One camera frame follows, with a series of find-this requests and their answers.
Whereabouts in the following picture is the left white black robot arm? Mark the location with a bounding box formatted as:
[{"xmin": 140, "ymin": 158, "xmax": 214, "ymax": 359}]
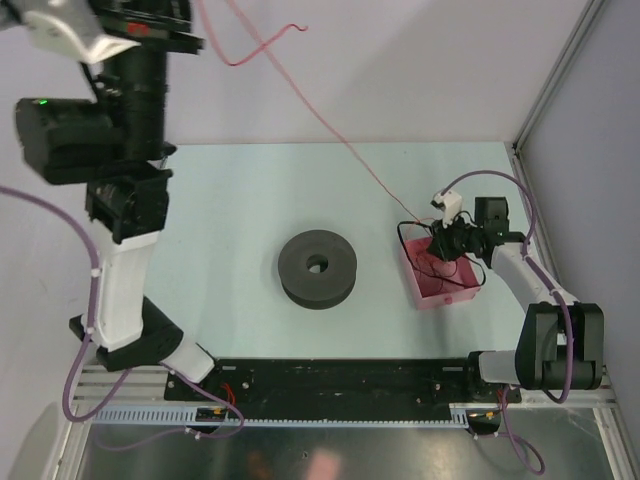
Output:
[{"xmin": 3, "ymin": 1, "xmax": 221, "ymax": 400}]

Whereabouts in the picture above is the pink plastic box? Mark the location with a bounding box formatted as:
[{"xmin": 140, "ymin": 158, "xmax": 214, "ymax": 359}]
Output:
[{"xmin": 400, "ymin": 237, "xmax": 481, "ymax": 310}]

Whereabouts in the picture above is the black wire in box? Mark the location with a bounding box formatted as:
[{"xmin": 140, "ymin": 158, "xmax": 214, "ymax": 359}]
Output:
[{"xmin": 397, "ymin": 218, "xmax": 487, "ymax": 291}]

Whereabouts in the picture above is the black cable spool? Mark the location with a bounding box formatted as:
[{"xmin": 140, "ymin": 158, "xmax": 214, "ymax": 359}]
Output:
[{"xmin": 277, "ymin": 230, "xmax": 357, "ymax": 310}]

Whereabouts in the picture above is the right aluminium frame post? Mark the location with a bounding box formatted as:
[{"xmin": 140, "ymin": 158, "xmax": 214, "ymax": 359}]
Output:
[{"xmin": 511, "ymin": 0, "xmax": 609, "ymax": 154}]

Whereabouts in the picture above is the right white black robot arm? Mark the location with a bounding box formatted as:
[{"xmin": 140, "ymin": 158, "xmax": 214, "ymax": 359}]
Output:
[{"xmin": 427, "ymin": 193, "xmax": 604, "ymax": 403}]

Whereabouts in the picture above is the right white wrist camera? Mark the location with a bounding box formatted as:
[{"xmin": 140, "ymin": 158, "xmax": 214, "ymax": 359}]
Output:
[{"xmin": 431, "ymin": 190, "xmax": 463, "ymax": 228}]

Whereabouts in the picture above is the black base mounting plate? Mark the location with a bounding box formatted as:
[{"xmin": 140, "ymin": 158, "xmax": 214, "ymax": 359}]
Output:
[{"xmin": 164, "ymin": 358, "xmax": 521, "ymax": 426}]

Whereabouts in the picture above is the thin red wire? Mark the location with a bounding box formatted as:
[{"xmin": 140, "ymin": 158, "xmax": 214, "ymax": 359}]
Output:
[{"xmin": 194, "ymin": 0, "xmax": 471, "ymax": 296}]

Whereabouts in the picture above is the grey slotted cable duct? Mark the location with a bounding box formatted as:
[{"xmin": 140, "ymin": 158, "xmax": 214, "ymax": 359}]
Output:
[{"xmin": 92, "ymin": 403, "xmax": 474, "ymax": 427}]

